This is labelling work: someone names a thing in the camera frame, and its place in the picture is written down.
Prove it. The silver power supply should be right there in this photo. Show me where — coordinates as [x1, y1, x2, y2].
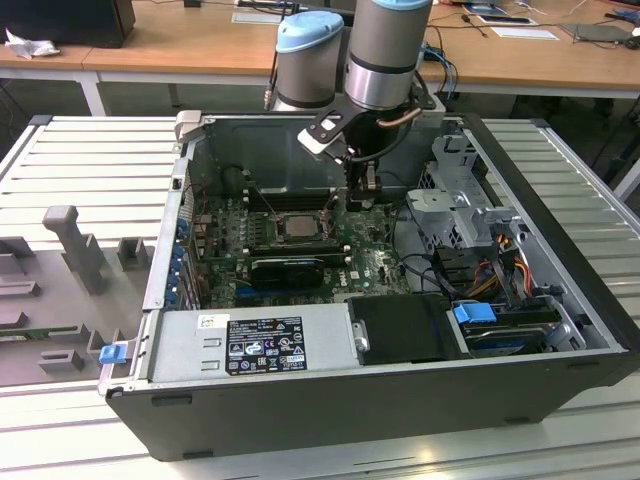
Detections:
[148, 302, 362, 385]

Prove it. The dark grey laptop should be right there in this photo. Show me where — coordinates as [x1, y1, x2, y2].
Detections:
[558, 21, 640, 50]

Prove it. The flat smartphone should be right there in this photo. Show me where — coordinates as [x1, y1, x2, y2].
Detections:
[476, 14, 535, 26]

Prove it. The white paper sheet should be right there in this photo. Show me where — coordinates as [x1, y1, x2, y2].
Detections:
[491, 24, 560, 42]

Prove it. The black arm cable with plug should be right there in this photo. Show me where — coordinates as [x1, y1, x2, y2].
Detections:
[263, 47, 280, 110]

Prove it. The grey parts rack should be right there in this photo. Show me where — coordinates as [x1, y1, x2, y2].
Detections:
[0, 204, 157, 389]

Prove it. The thin wire locking lever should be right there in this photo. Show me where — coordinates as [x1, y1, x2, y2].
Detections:
[323, 187, 347, 215]
[254, 182, 280, 222]

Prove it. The silver disk bay cage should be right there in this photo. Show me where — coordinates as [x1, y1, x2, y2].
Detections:
[404, 130, 531, 254]

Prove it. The black graphics card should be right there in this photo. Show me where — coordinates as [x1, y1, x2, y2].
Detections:
[248, 257, 326, 290]

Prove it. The wooden desk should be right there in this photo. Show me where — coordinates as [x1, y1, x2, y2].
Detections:
[82, 0, 640, 117]
[0, 42, 126, 117]

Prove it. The black open PC case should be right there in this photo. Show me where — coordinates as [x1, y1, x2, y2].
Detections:
[97, 110, 640, 464]

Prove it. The blue case latch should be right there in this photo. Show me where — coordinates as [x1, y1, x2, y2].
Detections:
[99, 344, 127, 366]

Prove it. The small white grey box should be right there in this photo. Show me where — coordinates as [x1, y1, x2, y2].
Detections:
[415, 94, 447, 124]

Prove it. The green motherboard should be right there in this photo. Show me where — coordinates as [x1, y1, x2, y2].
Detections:
[192, 192, 439, 309]

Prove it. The black round board component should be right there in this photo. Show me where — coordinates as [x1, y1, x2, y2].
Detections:
[221, 166, 247, 195]

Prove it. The crumpled white paper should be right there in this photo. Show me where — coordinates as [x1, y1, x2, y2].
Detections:
[3, 27, 62, 62]

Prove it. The black box on desk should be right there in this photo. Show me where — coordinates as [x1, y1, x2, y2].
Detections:
[0, 0, 137, 50]

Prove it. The CPU socket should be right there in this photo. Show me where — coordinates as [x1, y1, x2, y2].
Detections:
[272, 210, 335, 246]

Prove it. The metal socket cover frame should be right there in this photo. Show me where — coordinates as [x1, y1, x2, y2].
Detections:
[273, 211, 335, 245]

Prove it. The hard disk in blue carrier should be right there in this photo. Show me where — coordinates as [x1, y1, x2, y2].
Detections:
[451, 302, 562, 359]

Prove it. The black power supply label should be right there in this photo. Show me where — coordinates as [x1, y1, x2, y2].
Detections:
[225, 315, 304, 375]

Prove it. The small white sticker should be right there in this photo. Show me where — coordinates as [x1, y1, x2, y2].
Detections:
[196, 312, 232, 330]

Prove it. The black RAM slot row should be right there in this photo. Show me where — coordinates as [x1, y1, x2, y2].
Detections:
[246, 238, 347, 262]
[246, 186, 346, 212]

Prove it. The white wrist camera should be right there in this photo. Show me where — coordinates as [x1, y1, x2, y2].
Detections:
[297, 111, 347, 162]

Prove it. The green RAM stick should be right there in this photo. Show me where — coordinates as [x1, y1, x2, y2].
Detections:
[0, 327, 81, 344]

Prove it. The black plastic shroud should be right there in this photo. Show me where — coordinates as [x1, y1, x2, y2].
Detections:
[344, 294, 464, 367]

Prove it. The silver square CPU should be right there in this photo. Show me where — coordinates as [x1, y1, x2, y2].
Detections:
[283, 214, 325, 240]

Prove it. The yellow red wire bundle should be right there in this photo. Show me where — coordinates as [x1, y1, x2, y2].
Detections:
[469, 234, 534, 299]

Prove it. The blue cable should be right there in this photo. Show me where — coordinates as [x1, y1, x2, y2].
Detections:
[423, 44, 460, 101]

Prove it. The thin black wire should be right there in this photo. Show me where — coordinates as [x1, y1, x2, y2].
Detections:
[390, 203, 452, 297]

